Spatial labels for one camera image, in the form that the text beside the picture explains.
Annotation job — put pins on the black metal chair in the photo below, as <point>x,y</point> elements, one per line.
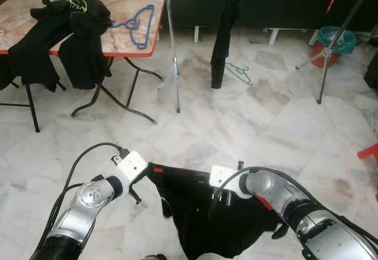
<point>33,115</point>

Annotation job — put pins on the silver metal clothes rack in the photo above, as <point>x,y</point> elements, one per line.
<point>175,65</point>

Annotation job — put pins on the black garment red trim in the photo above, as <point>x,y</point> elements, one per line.
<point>207,224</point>

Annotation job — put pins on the plain black shirt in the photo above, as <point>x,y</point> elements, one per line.
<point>35,47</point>

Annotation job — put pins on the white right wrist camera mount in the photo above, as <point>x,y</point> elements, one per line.
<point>227,180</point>

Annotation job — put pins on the orange bin green liner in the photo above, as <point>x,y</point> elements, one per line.
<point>336,41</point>

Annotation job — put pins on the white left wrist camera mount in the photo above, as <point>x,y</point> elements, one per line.
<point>131,165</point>

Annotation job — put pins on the green plastic hanger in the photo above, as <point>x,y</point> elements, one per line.
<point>239,74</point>

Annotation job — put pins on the black TV cabinet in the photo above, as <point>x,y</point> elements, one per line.
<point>283,0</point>

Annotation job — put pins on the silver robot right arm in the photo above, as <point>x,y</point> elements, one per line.
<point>313,224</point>

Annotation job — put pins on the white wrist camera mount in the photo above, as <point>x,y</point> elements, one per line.
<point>227,180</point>
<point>131,165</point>

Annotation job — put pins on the blue plastic hanger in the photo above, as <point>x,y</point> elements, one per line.
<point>131,22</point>

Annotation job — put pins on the marble table red edge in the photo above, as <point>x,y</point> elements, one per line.
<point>118,12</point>

